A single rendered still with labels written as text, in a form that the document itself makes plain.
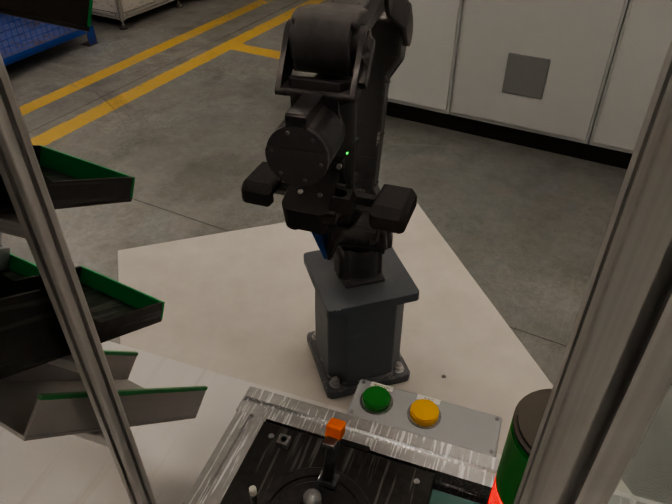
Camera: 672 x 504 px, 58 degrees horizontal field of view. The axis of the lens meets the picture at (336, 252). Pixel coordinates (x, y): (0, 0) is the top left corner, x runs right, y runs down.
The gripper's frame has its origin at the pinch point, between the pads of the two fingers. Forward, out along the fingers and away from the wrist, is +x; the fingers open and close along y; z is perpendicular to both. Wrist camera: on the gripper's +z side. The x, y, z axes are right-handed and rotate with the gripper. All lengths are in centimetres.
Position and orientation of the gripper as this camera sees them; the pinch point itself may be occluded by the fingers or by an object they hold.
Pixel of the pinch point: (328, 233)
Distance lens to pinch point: 68.9
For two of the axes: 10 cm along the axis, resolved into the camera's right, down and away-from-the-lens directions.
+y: 9.4, 2.1, -2.7
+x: 0.0, 8.0, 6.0
